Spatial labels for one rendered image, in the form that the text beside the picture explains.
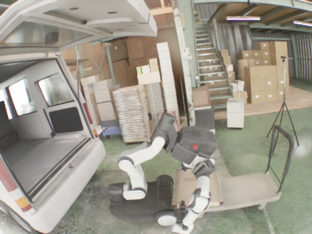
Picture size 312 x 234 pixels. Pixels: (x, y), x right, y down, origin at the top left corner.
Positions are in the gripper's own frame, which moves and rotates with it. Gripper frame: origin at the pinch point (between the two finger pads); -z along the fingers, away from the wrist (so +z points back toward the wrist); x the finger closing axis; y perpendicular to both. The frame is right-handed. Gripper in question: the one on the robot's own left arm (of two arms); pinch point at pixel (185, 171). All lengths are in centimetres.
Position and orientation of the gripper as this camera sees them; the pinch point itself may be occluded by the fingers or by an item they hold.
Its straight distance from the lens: 169.2
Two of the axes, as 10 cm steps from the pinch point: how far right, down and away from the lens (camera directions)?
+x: 1.7, 9.4, 3.0
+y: -9.7, 1.0, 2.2
